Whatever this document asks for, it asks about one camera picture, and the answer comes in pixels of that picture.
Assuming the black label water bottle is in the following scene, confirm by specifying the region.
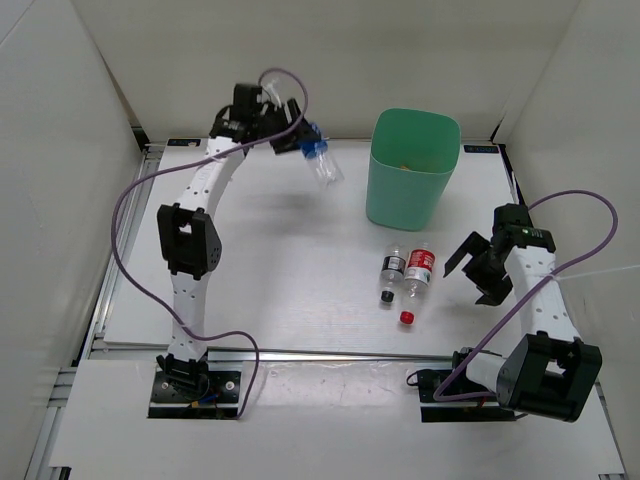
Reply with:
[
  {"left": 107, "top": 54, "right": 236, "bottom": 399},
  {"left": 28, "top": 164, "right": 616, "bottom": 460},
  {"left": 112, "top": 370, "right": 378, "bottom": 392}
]
[{"left": 379, "top": 244, "right": 406, "bottom": 305}]

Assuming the aluminium frame rail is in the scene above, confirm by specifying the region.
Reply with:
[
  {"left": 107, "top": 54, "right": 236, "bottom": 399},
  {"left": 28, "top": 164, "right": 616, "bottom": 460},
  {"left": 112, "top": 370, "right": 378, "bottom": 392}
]
[{"left": 82, "top": 142, "right": 512, "bottom": 361}]

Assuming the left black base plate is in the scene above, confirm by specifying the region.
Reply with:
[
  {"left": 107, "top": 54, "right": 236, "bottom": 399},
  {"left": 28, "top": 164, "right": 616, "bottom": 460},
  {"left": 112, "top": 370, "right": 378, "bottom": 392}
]
[{"left": 147, "top": 355, "right": 241, "bottom": 420}]

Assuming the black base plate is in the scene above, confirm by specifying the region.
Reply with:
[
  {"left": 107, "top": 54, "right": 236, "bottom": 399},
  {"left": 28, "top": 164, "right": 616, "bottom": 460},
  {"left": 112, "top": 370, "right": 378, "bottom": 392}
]
[
  {"left": 147, "top": 355, "right": 241, "bottom": 420},
  {"left": 407, "top": 357, "right": 516, "bottom": 424}
]

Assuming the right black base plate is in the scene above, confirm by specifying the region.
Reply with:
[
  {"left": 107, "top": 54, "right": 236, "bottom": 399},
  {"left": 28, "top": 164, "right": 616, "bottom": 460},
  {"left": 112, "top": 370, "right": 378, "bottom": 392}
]
[{"left": 407, "top": 357, "right": 516, "bottom": 424}]

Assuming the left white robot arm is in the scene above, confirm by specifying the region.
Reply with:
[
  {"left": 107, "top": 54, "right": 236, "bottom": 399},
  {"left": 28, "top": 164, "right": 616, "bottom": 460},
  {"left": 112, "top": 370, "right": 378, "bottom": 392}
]
[{"left": 157, "top": 84, "right": 317, "bottom": 400}]

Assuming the red label water bottle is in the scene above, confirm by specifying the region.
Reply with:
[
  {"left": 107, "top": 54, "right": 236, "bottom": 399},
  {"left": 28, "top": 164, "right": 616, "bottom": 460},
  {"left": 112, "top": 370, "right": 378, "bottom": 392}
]
[{"left": 399, "top": 241, "right": 436, "bottom": 326}]

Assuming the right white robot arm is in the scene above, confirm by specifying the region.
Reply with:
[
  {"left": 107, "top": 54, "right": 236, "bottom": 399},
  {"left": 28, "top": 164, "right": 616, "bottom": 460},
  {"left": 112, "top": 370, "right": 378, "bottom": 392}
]
[{"left": 433, "top": 204, "right": 602, "bottom": 422}]

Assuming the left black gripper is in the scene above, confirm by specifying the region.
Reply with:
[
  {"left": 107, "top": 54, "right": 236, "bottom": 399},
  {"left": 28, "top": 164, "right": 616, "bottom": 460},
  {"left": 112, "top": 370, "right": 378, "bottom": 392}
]
[{"left": 251, "top": 97, "right": 320, "bottom": 155}]

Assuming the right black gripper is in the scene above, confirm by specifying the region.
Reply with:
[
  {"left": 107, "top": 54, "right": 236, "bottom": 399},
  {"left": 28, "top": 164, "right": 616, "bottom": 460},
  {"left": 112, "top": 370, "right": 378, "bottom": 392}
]
[{"left": 445, "top": 231, "right": 514, "bottom": 307}]

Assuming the green plastic bin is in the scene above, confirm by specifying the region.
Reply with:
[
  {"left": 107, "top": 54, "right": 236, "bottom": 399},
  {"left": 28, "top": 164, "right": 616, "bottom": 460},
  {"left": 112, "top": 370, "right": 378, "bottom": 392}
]
[{"left": 366, "top": 108, "right": 461, "bottom": 231}]

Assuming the blue label water bottle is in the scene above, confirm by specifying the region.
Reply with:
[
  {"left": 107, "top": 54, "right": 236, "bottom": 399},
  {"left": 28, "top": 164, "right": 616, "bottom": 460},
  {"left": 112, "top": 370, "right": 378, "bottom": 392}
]
[{"left": 299, "top": 123, "right": 344, "bottom": 189}]

